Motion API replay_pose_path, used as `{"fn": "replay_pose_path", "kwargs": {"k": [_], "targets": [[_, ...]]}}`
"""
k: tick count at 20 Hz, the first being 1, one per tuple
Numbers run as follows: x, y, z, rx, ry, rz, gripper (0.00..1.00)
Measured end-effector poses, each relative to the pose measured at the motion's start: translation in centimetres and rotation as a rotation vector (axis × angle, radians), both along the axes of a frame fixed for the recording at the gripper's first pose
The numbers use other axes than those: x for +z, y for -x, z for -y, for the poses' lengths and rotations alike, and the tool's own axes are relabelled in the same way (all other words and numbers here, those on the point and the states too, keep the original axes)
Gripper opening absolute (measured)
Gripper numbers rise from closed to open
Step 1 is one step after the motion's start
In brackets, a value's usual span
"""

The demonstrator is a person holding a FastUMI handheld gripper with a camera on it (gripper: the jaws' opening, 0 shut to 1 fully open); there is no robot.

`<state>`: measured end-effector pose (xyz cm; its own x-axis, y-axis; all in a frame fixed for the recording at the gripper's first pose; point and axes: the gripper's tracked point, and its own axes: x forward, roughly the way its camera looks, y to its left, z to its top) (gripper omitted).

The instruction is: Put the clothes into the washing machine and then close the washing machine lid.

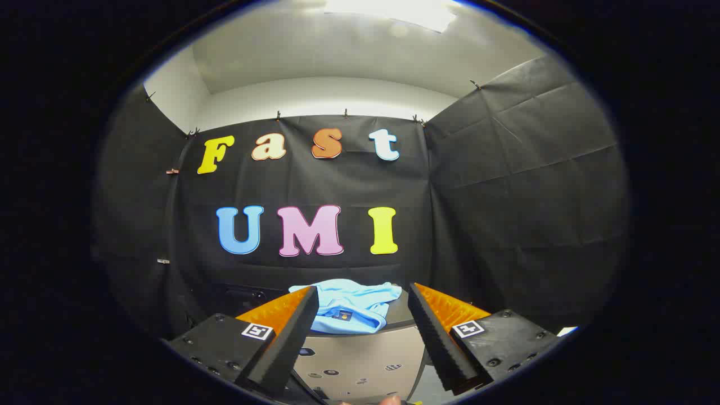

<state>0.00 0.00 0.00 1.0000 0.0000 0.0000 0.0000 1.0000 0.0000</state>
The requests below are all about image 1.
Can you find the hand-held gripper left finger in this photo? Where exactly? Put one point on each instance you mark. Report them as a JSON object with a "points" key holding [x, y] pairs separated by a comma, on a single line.
{"points": [[284, 349]]}

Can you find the black backdrop cloth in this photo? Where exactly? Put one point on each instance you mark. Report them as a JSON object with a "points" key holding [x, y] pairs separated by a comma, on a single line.
{"points": [[337, 185]]}

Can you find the ceiling light panel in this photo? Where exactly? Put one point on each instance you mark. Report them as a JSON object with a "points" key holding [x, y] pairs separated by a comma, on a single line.
{"points": [[394, 11]]}

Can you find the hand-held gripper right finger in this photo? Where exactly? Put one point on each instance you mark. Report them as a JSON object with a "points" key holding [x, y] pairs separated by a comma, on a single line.
{"points": [[436, 343]]}

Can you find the row of black clips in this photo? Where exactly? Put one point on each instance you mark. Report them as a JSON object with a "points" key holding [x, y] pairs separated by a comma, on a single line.
{"points": [[278, 116]]}

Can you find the light blue shirt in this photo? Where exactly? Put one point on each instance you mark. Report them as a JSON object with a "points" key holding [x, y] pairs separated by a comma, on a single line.
{"points": [[349, 298]]}

